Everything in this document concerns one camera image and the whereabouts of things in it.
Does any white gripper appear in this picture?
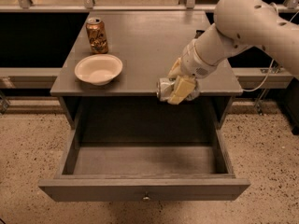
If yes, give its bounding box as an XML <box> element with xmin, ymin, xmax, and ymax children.
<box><xmin>167</xmin><ymin>39</ymin><xmax>219</xmax><ymax>105</ymax></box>

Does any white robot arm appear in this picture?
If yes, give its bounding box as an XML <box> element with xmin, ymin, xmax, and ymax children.
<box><xmin>167</xmin><ymin>0</ymin><xmax>299</xmax><ymax>105</ymax></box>

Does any grey wooden cabinet counter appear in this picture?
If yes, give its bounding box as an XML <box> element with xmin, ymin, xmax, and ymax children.
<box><xmin>50</xmin><ymin>9</ymin><xmax>244</xmax><ymax>130</ymax></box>

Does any orange soda can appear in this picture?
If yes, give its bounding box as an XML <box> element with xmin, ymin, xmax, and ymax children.
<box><xmin>86</xmin><ymin>17</ymin><xmax>108</xmax><ymax>54</ymax></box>

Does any small metal drawer knob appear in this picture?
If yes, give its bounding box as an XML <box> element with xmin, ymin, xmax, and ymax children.
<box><xmin>142</xmin><ymin>192</ymin><xmax>150</xmax><ymax>202</ymax></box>

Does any grey open top drawer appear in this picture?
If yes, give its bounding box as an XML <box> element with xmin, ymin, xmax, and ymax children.
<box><xmin>37</xmin><ymin>96</ymin><xmax>251</xmax><ymax>203</ymax></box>

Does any black snack bar packet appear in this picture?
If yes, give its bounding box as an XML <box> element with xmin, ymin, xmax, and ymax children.
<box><xmin>194</xmin><ymin>30</ymin><xmax>204</xmax><ymax>39</ymax></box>

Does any white paper bowl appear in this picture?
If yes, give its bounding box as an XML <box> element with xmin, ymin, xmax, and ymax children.
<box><xmin>75</xmin><ymin>54</ymin><xmax>123</xmax><ymax>86</ymax></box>

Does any white cable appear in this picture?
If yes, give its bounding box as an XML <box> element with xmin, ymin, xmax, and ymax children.
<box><xmin>242</xmin><ymin>2</ymin><xmax>299</xmax><ymax>93</ymax></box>

